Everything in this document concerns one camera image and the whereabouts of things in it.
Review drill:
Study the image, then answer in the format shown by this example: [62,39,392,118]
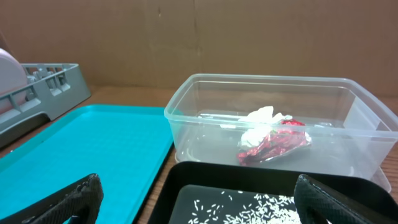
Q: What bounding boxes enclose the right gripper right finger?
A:
[294,174,397,224]

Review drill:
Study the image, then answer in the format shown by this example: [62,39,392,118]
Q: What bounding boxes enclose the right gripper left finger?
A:
[1,174,104,224]

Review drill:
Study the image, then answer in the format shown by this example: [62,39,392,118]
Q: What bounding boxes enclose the red snack wrapper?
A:
[237,119,312,166]

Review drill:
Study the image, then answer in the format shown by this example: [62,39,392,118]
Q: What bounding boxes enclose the white rice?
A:
[181,190,301,224]

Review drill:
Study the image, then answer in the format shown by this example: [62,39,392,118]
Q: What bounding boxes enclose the white tissue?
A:
[238,106,293,149]

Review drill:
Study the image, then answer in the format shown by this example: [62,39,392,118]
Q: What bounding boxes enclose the large white round plate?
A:
[0,49,27,114]

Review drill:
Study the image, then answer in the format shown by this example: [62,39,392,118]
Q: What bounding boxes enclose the clear plastic waste bin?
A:
[164,74,397,191]

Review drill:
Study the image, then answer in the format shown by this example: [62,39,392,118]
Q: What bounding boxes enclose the black food waste tray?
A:
[148,162,397,224]

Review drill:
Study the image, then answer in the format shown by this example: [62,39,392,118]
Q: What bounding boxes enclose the teal plastic serving tray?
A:
[1,105,173,223]

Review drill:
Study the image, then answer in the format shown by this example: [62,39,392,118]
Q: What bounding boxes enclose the grey plastic dish rack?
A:
[1,63,91,148]

